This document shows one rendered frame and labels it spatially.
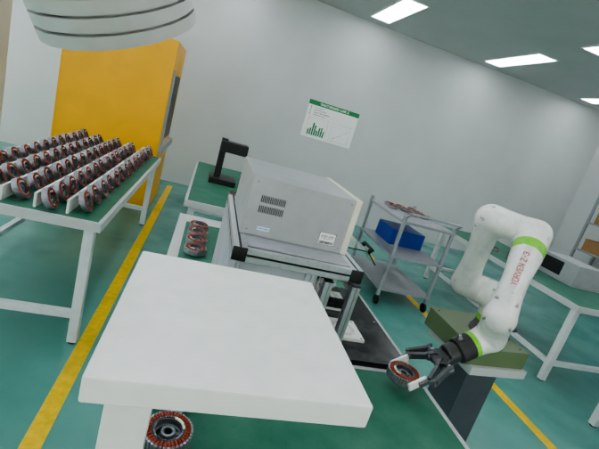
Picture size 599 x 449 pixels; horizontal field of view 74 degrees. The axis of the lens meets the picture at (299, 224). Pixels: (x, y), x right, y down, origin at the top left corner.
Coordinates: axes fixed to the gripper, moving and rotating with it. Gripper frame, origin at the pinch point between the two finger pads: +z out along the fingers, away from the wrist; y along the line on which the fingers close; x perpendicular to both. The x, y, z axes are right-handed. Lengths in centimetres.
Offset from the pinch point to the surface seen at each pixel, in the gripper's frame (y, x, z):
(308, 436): 20.8, -15.5, 37.9
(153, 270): 29, -79, 55
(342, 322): -12.5, -19.9, 13.7
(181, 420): 20, -36, 65
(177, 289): 35, -77, 51
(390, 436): 20.7, -2.1, 15.8
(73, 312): -117, -9, 134
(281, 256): -14, -51, 28
